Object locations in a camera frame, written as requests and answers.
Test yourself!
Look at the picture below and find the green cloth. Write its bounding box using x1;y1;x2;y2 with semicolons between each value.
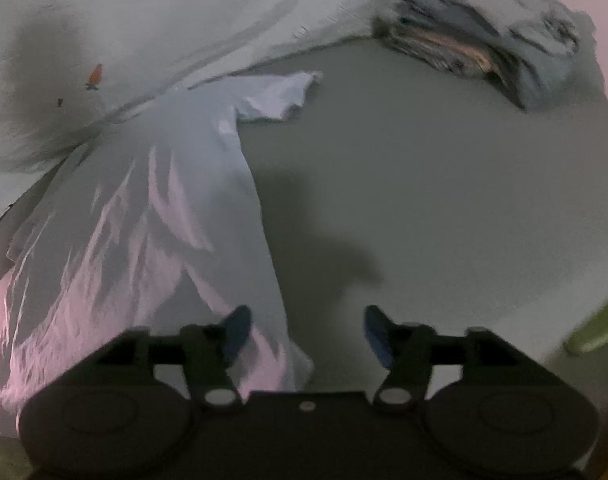
564;300;608;356

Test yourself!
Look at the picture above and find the carrot print backdrop sheet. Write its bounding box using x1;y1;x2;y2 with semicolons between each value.
0;0;382;216

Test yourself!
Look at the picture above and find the grey folded garment on pile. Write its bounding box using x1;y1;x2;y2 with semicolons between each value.
389;0;604;110

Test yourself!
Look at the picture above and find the light blue shirt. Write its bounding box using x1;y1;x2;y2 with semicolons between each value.
0;72;319;438

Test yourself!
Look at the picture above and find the patterned garment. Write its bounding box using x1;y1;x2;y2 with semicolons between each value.
372;18;505;84

